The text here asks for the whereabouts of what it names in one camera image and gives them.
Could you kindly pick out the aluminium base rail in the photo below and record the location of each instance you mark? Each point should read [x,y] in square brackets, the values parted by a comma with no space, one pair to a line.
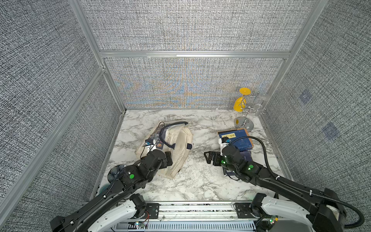
[205,216]

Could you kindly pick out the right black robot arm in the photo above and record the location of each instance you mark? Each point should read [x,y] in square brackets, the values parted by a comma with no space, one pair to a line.
[321,210]

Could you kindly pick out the cream canvas tote bag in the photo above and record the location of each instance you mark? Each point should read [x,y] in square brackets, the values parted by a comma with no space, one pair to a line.
[176,137]

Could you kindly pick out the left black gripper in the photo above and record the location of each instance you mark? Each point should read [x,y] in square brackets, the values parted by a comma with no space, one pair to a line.
[165,164]

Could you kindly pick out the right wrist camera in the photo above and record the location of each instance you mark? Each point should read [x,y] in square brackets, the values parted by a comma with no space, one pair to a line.
[225,141]

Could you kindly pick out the yellow wine glass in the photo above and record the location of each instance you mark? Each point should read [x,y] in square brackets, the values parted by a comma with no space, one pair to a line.
[241,103]

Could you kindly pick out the teal ceramic cup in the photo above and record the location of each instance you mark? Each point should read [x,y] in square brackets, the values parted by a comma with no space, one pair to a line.
[104,188]

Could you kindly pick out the dark round cup cluster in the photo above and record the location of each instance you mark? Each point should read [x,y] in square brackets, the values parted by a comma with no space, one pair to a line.
[114,172]

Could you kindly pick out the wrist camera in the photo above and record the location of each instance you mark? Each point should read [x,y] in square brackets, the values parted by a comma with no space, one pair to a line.
[151,144]
[225,141]

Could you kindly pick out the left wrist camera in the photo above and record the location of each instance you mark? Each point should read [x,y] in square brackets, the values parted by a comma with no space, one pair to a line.
[151,144]

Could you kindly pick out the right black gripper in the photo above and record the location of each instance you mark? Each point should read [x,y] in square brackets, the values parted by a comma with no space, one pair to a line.
[217,155]

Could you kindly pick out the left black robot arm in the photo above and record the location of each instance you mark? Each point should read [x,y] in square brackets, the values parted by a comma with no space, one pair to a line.
[128,180]

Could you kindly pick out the clear wine glass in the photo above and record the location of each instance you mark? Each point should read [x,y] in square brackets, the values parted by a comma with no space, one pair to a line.
[258,105]

